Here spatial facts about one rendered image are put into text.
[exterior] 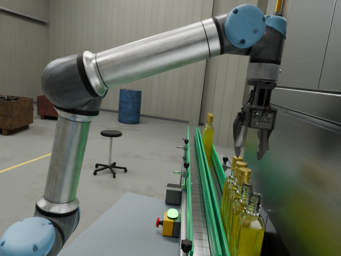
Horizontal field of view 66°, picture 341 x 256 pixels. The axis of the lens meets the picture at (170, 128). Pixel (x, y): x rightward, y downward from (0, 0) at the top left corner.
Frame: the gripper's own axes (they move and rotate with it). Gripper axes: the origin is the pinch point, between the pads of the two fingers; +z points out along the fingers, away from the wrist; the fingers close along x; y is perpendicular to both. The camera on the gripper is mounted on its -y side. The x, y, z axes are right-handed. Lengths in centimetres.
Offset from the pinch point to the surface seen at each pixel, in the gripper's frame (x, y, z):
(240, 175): -1.3, 1.2, 6.2
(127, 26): -236, -784, -157
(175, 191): -20, -52, 38
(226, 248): -3.9, 8.5, 24.3
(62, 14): -471, -835, -185
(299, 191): 12.1, 7.7, 6.3
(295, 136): 12.0, -0.6, -6.1
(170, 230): -20, -25, 42
